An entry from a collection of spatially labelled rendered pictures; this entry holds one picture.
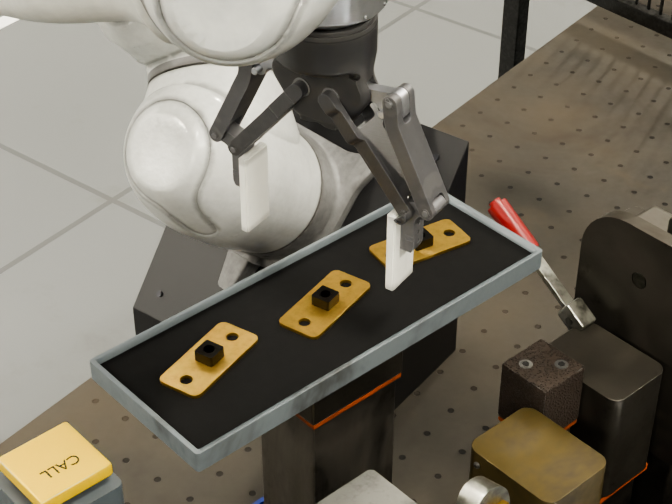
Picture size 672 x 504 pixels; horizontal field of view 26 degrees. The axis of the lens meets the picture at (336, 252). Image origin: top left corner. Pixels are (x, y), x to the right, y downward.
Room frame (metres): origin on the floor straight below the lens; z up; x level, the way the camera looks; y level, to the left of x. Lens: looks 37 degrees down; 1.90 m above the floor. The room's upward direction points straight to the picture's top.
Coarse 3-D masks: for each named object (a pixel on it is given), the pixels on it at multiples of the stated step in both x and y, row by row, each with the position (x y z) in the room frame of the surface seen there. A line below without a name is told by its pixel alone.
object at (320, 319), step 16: (336, 272) 0.96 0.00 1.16; (320, 288) 0.93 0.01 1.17; (336, 288) 0.94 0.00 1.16; (352, 288) 0.94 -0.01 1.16; (368, 288) 0.94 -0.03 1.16; (304, 304) 0.92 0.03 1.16; (320, 304) 0.91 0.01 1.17; (336, 304) 0.92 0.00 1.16; (352, 304) 0.92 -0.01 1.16; (288, 320) 0.90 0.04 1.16; (304, 320) 0.90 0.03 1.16; (320, 320) 0.90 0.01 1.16; (336, 320) 0.90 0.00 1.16; (304, 336) 0.88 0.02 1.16; (320, 336) 0.88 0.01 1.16
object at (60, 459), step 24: (48, 432) 0.77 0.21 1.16; (72, 432) 0.77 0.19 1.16; (24, 456) 0.75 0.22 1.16; (48, 456) 0.75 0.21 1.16; (72, 456) 0.75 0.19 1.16; (96, 456) 0.75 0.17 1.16; (24, 480) 0.73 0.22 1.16; (48, 480) 0.73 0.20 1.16; (72, 480) 0.73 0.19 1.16; (96, 480) 0.73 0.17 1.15
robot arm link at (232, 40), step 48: (0, 0) 0.81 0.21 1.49; (48, 0) 0.78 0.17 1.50; (96, 0) 0.77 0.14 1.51; (144, 0) 0.72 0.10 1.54; (192, 0) 0.69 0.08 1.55; (240, 0) 0.69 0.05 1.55; (288, 0) 0.69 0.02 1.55; (336, 0) 0.74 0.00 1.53; (192, 48) 0.69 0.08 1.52; (240, 48) 0.68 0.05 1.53; (288, 48) 0.70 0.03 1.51
